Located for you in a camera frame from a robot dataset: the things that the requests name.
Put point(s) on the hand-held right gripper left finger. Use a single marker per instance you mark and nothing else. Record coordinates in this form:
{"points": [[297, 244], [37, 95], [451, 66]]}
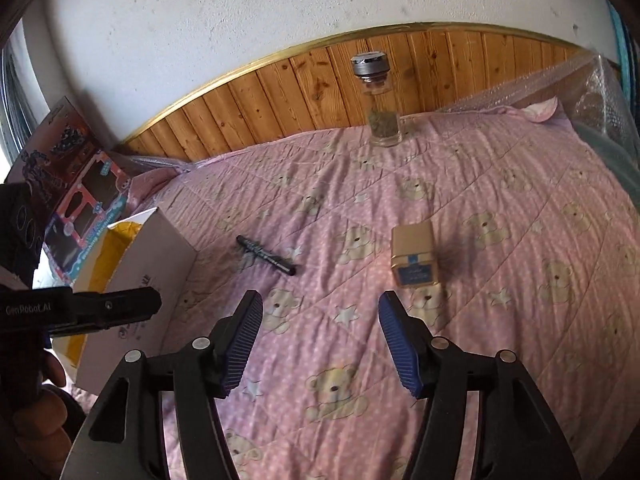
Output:
{"points": [[242, 345]]}

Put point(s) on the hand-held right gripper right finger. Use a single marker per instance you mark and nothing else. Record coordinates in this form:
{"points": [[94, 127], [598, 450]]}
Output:
{"points": [[400, 345]]}

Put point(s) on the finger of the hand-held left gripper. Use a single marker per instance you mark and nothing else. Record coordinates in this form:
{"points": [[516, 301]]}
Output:
{"points": [[110, 305]]}

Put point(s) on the cardboard box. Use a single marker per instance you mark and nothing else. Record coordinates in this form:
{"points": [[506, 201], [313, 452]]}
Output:
{"points": [[150, 260]]}

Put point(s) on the black marker pen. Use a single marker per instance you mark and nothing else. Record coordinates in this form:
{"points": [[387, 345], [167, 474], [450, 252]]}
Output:
{"points": [[267, 256]]}

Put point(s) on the small gold box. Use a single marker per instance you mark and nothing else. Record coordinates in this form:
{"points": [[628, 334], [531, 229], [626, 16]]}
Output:
{"points": [[412, 245]]}

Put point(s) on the person's left hand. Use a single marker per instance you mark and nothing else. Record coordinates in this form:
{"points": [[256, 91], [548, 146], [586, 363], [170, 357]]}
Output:
{"points": [[40, 410]]}

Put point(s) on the colourful toy package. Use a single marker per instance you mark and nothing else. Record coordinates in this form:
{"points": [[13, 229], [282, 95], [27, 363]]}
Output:
{"points": [[70, 190]]}

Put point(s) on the clear bubble wrap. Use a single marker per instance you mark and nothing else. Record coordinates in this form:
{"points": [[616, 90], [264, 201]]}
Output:
{"points": [[600, 95], [155, 165]]}

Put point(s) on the pink bear printed blanket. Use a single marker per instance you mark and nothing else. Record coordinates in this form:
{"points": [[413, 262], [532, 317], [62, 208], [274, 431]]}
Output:
{"points": [[350, 200]]}

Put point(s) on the glass jar with metal lid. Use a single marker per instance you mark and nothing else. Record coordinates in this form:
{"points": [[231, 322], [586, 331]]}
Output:
{"points": [[384, 125]]}

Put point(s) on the pink cloth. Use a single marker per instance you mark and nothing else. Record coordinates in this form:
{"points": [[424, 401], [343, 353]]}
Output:
{"points": [[542, 109]]}

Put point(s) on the grey green cloth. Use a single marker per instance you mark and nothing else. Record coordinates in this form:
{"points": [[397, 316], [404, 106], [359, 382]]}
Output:
{"points": [[610, 155]]}

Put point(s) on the teal plastic strip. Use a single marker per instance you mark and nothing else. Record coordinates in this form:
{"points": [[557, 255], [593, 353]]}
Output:
{"points": [[620, 40]]}

